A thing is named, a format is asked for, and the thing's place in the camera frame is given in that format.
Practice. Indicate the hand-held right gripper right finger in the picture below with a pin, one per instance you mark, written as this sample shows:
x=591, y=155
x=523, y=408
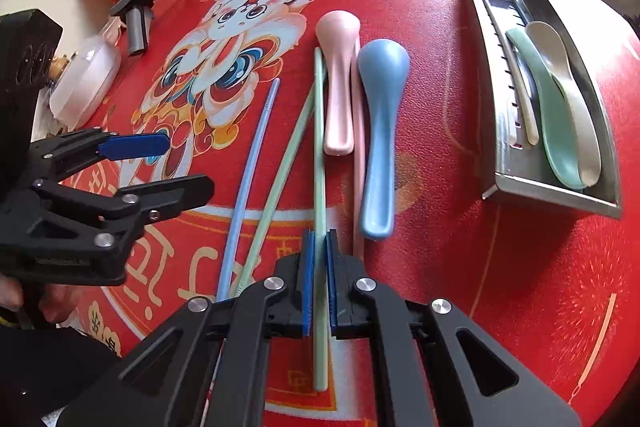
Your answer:
x=332, y=284

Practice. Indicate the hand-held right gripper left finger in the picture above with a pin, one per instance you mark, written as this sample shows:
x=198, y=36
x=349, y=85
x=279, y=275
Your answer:
x=309, y=279

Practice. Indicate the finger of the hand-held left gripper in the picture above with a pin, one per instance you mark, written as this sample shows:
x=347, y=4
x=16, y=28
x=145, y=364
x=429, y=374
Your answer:
x=160, y=196
x=135, y=146

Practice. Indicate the blue chopstick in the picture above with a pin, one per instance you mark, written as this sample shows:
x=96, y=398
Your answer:
x=245, y=187

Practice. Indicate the pink chopstick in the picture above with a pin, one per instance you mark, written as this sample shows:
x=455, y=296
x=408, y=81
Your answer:
x=357, y=177

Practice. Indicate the blue spoon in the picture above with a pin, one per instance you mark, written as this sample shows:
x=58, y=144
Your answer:
x=380, y=132

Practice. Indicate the pink spoon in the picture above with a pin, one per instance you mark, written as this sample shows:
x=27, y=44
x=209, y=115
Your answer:
x=337, y=82

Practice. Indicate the metal utensil holder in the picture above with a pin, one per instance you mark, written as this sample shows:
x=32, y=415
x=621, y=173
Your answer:
x=500, y=132

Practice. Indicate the white chopstick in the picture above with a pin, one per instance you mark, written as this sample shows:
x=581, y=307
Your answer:
x=527, y=117

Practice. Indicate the green spoon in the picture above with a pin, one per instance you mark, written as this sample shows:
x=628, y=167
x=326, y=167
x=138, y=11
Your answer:
x=550, y=127

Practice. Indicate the white spoon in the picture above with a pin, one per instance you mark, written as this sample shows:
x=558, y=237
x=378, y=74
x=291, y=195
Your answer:
x=575, y=97

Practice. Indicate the person's left forearm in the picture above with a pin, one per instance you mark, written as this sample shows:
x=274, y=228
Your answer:
x=50, y=367

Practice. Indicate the person's left hand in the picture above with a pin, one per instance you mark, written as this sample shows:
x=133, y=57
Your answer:
x=60, y=302

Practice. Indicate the tan bottle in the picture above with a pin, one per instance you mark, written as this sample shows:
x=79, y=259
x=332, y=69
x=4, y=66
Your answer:
x=59, y=67

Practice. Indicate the clear plastic lidded container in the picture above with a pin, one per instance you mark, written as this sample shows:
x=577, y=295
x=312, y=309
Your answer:
x=85, y=82

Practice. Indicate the black clamp phone stand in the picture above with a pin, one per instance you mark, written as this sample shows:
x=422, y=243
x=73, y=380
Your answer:
x=137, y=32

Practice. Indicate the red printed table mat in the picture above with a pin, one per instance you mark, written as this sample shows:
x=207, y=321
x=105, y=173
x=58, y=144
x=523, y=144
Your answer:
x=450, y=157

